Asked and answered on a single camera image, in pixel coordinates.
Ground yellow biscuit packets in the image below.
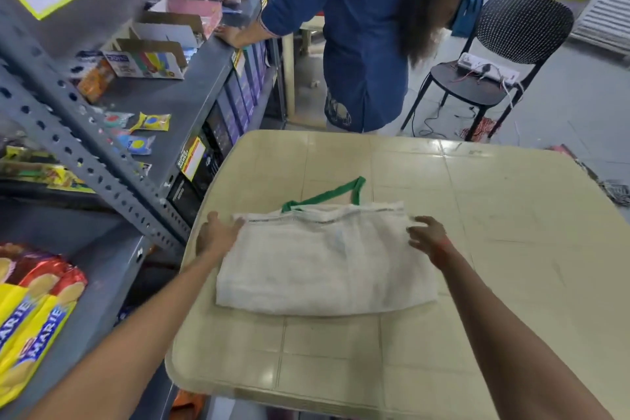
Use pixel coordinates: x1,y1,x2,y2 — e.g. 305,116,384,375
0,282,79,407

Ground blue sachet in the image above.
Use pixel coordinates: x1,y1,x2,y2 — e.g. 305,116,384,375
115,134,156,156

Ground colourful printed cardboard box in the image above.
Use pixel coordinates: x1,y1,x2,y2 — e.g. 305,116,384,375
102,38,189,81

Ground open white cardboard box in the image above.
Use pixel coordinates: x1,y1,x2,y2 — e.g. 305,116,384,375
129,11,205,49

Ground grey metal shelf rack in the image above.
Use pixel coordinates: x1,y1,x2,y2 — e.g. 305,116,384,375
0,0,287,420

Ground black perforated chair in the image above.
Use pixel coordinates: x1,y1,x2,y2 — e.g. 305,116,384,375
400,0,575,142

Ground green white sachet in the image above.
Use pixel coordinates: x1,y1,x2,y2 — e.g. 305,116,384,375
101,111,135,129

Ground person's right hand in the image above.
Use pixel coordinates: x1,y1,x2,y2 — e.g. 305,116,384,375
407,216,452,268

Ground row of yellow green packets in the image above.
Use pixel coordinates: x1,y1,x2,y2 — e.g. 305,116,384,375
0,145,95,194

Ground white power strip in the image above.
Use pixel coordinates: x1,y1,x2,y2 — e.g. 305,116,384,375
457,53,521,84

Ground pink box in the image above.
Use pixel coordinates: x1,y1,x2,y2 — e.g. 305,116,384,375
167,0,223,37

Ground white cloth bag green handle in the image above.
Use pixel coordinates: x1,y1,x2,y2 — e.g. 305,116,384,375
216,177,440,317

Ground yellow sachet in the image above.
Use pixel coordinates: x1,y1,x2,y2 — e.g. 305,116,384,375
130,112,172,133

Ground red biscuit packets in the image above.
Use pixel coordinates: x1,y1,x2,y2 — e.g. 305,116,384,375
0,243,88,308

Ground person's right forearm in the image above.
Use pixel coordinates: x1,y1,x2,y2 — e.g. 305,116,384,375
430,243,616,420

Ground blue backpack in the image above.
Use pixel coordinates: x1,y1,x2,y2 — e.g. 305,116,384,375
450,0,486,39

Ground orange snack packet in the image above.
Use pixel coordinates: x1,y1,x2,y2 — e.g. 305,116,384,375
78,59,117,103

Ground person's left hand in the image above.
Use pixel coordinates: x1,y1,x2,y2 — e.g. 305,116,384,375
196,211,245,260

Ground person's left forearm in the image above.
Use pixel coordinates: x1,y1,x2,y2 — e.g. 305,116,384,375
25,245,232,420

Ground row of dark boxes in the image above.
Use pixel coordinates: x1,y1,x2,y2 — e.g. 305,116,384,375
166,40,272,226

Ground tangle of red black cables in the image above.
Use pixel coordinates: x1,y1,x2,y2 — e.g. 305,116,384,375
412,102,499,141

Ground beige side table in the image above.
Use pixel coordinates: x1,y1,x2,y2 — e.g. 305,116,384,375
281,16,326,118

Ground white louvered shutter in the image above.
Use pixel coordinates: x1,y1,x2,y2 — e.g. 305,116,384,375
571,0,630,54

